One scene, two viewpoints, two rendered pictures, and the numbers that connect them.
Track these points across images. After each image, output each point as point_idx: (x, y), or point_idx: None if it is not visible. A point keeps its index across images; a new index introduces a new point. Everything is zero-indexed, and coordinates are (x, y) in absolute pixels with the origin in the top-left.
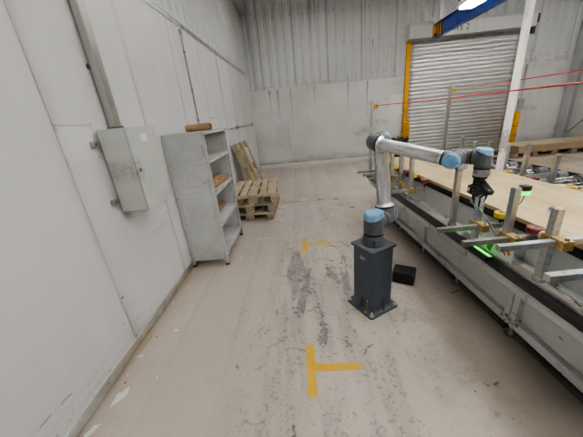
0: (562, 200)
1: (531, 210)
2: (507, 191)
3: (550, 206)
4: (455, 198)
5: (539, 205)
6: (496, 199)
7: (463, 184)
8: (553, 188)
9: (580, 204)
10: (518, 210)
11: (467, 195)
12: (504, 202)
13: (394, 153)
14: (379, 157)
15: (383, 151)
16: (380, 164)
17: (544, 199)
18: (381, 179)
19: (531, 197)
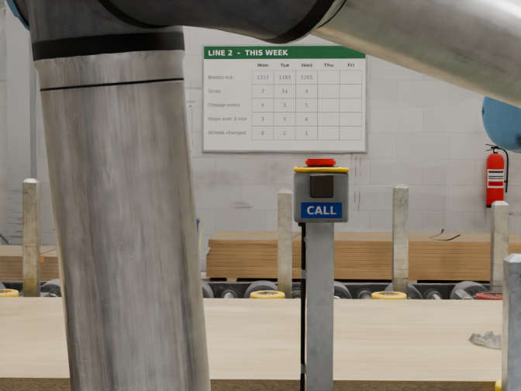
0: (404, 322)
1: (495, 358)
2: (245, 336)
3: (476, 337)
4: (332, 387)
5: (448, 344)
6: (345, 362)
7: (62, 353)
8: (270, 306)
9: (446, 320)
10: (491, 367)
11: (241, 379)
12: (385, 361)
13: (446, 50)
14: (171, 121)
15: (360, 32)
16: (180, 191)
17: (384, 330)
18: (193, 347)
19: (345, 333)
